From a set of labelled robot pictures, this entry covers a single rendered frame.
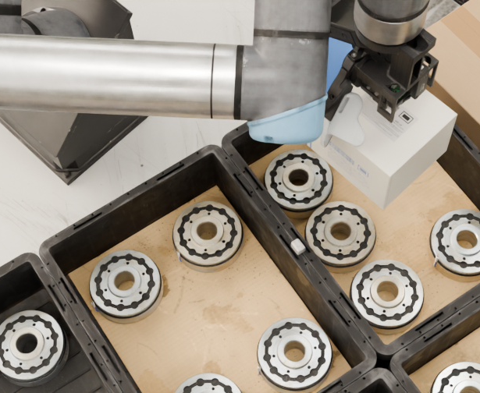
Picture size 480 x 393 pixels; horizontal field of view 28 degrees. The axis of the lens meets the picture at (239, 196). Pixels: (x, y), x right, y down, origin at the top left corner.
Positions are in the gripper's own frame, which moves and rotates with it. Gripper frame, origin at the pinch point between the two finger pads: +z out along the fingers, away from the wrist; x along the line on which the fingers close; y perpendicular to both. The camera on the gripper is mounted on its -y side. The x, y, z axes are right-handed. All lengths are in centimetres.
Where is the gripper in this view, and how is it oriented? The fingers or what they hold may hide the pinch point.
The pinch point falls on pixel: (360, 106)
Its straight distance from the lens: 123.0
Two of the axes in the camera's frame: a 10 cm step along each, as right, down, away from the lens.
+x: 7.2, -6.3, 2.8
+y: 6.9, 6.4, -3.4
